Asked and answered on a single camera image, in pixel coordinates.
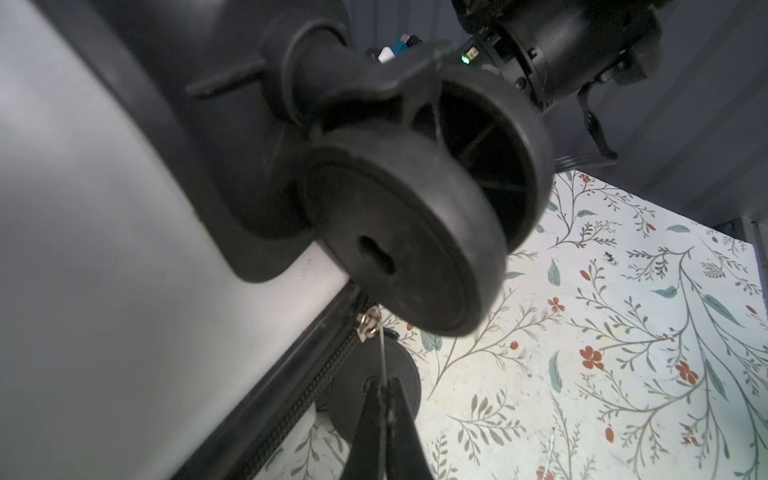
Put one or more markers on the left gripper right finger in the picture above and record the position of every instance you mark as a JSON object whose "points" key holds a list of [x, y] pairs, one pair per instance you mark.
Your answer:
{"points": [[405, 459]]}

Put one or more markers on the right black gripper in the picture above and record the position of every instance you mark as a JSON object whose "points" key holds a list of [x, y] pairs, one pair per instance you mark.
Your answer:
{"points": [[553, 49]]}

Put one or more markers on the black hard-shell suitcase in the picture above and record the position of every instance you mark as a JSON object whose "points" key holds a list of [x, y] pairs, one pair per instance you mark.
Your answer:
{"points": [[192, 190]]}

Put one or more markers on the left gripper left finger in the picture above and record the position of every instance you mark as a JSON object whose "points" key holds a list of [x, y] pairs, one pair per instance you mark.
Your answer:
{"points": [[366, 460]]}

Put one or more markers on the floral table cloth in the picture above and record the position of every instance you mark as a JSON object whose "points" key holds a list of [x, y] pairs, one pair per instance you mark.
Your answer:
{"points": [[628, 342]]}

